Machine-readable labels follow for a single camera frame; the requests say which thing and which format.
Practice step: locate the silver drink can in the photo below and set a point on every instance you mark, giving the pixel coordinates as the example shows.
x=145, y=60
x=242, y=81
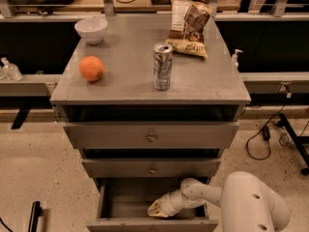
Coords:
x=162, y=65

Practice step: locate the grey drawer cabinet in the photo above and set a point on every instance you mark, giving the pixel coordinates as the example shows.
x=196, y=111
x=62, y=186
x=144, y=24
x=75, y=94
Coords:
x=201, y=90

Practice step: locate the black stand leg right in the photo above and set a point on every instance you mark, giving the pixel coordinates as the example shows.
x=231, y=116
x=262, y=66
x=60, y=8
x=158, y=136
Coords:
x=298, y=140

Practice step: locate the grey top drawer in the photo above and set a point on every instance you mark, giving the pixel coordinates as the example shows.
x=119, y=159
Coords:
x=132, y=135

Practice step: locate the black bar on floor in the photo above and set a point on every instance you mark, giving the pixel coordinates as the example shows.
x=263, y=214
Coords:
x=36, y=212

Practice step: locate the grey bottom drawer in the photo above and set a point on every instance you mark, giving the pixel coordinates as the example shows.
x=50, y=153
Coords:
x=124, y=202

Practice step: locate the white pump bottle right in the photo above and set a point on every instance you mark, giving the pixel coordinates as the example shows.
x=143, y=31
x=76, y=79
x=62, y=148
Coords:
x=235, y=57

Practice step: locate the orange fruit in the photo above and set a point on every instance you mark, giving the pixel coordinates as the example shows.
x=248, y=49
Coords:
x=91, y=68

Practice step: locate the brown chip bag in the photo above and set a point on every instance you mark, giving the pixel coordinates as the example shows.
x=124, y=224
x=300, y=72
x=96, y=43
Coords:
x=187, y=28

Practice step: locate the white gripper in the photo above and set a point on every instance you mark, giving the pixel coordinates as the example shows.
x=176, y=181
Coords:
x=168, y=204

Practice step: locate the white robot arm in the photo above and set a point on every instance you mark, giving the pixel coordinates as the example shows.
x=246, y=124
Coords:
x=247, y=204

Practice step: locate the grey middle drawer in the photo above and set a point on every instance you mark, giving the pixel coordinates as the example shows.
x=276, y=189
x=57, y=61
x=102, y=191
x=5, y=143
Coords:
x=150, y=168

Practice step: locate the grey drawer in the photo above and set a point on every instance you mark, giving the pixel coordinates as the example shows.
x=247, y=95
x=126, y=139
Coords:
x=132, y=135
x=124, y=202
x=150, y=168

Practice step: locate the white bowl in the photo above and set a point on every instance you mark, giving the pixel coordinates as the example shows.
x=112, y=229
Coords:
x=92, y=30

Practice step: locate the clear sanitizer bottle left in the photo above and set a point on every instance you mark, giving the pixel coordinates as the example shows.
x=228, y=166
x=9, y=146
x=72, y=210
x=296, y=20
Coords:
x=11, y=70

